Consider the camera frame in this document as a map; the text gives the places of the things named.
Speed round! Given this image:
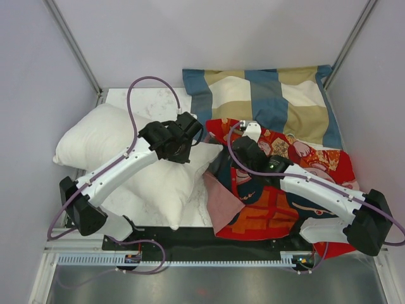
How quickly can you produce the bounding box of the red patterned pillowcase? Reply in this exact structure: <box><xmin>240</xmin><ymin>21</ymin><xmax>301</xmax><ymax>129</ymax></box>
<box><xmin>202</xmin><ymin>117</ymin><xmax>360</xmax><ymax>259</ymax></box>

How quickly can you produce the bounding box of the white pillow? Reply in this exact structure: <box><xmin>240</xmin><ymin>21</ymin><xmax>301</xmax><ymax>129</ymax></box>
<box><xmin>53</xmin><ymin>104</ymin><xmax>223</xmax><ymax>230</ymax></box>

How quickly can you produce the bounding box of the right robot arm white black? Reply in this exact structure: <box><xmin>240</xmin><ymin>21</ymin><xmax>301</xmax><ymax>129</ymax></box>
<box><xmin>228</xmin><ymin>136</ymin><xmax>392</xmax><ymax>257</ymax></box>

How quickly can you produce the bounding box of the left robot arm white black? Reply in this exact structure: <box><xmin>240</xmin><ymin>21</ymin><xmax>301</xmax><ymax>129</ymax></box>
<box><xmin>59</xmin><ymin>112</ymin><xmax>204</xmax><ymax>250</ymax></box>

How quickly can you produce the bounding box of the blue beige checkered pillow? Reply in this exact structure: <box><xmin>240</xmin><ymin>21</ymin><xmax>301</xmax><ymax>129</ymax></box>
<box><xmin>182</xmin><ymin>65</ymin><xmax>342</xmax><ymax>149</ymax></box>

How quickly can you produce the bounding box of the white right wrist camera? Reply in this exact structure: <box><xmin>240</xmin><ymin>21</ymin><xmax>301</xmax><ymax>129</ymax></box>
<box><xmin>239</xmin><ymin>120</ymin><xmax>261</xmax><ymax>142</ymax></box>

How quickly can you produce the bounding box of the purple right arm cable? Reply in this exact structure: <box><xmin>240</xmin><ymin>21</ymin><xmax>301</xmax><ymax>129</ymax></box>
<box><xmin>227</xmin><ymin>123</ymin><xmax>405</xmax><ymax>247</ymax></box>

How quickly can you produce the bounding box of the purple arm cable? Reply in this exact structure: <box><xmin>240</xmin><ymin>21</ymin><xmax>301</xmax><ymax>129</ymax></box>
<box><xmin>46</xmin><ymin>75</ymin><xmax>183</xmax><ymax>241</ymax></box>
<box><xmin>227</xmin><ymin>123</ymin><xmax>405</xmax><ymax>247</ymax></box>

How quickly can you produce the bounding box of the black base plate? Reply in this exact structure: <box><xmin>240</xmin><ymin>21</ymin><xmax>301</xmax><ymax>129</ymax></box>
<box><xmin>101</xmin><ymin>225</ymin><xmax>317</xmax><ymax>263</ymax></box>

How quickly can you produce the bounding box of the white slotted cable duct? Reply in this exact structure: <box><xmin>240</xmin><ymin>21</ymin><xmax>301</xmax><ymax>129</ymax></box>
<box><xmin>57</xmin><ymin>251</ymin><xmax>315</xmax><ymax>268</ymax></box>

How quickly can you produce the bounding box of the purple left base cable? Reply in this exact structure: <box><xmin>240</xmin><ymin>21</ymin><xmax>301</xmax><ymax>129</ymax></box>
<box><xmin>56</xmin><ymin>239</ymin><xmax>167</xmax><ymax>291</ymax></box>

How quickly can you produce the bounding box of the left aluminium frame post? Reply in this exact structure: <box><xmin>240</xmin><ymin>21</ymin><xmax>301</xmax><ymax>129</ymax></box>
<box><xmin>43</xmin><ymin>0</ymin><xmax>103</xmax><ymax>97</ymax></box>

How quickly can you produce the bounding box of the aluminium frame post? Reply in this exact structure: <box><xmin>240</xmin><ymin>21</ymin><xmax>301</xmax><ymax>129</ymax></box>
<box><xmin>323</xmin><ymin>0</ymin><xmax>380</xmax><ymax>90</ymax></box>
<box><xmin>43</xmin><ymin>0</ymin><xmax>103</xmax><ymax>97</ymax></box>

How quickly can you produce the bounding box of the aluminium front rail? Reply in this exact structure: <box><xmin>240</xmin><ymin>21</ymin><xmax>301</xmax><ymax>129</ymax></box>
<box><xmin>44</xmin><ymin>230</ymin><xmax>104</xmax><ymax>253</ymax></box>

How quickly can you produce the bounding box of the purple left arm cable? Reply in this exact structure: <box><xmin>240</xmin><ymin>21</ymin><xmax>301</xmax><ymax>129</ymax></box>
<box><xmin>46</xmin><ymin>75</ymin><xmax>183</xmax><ymax>241</ymax></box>

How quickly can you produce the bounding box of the right aluminium frame post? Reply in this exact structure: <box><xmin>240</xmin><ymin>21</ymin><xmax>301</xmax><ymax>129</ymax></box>
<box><xmin>323</xmin><ymin>0</ymin><xmax>380</xmax><ymax>90</ymax></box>

